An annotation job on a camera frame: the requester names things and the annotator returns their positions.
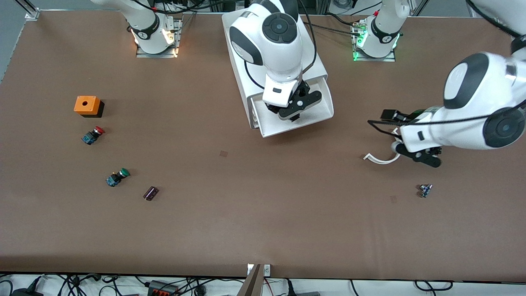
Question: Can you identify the white plastic drawer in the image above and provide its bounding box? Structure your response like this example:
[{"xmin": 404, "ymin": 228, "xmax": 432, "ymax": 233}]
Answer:
[{"xmin": 251, "ymin": 77, "xmax": 334, "ymax": 138}]

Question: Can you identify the white drawer cabinet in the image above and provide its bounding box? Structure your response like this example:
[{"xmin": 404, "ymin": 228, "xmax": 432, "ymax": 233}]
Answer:
[{"xmin": 222, "ymin": 10, "xmax": 328, "ymax": 129}]

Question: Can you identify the green push button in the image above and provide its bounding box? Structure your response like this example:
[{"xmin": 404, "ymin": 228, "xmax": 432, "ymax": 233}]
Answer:
[{"xmin": 106, "ymin": 168, "xmax": 130, "ymax": 187}]

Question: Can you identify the red push button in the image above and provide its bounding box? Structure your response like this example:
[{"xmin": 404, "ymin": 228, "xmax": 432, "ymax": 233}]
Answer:
[{"xmin": 81, "ymin": 127, "xmax": 106, "ymax": 146}]

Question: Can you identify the orange button box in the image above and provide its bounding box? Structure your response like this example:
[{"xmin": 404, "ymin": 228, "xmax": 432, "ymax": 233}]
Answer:
[{"xmin": 74, "ymin": 96, "xmax": 105, "ymax": 118}]

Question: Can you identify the white curved plastic piece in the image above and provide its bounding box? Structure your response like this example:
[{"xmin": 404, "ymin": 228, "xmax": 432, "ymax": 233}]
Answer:
[{"xmin": 364, "ymin": 127, "xmax": 403, "ymax": 165}]

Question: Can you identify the black orange power strip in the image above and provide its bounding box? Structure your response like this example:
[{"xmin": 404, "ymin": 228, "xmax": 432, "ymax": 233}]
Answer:
[{"xmin": 148, "ymin": 280, "xmax": 180, "ymax": 296}]

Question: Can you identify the black cable on table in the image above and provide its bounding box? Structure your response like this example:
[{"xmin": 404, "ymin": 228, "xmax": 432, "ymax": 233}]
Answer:
[{"xmin": 306, "ymin": 21, "xmax": 362, "ymax": 37}]

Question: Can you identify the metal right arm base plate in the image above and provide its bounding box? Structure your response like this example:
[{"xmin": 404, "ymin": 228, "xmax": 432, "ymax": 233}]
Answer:
[{"xmin": 136, "ymin": 18, "xmax": 182, "ymax": 58}]

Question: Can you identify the white mounting bracket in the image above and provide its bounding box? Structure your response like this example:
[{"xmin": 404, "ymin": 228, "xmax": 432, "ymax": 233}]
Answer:
[{"xmin": 247, "ymin": 264, "xmax": 272, "ymax": 277}]

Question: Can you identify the grey metal post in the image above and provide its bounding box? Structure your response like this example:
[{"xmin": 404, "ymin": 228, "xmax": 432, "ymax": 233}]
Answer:
[{"xmin": 236, "ymin": 264, "xmax": 263, "ymax": 296}]

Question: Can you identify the black looped cable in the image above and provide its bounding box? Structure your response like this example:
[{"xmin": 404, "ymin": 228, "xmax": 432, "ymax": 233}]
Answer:
[{"xmin": 414, "ymin": 280, "xmax": 454, "ymax": 293}]

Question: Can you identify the aluminium frame profile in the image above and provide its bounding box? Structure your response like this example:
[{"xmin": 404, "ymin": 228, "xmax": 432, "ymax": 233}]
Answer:
[{"xmin": 12, "ymin": 0, "xmax": 40, "ymax": 21}]

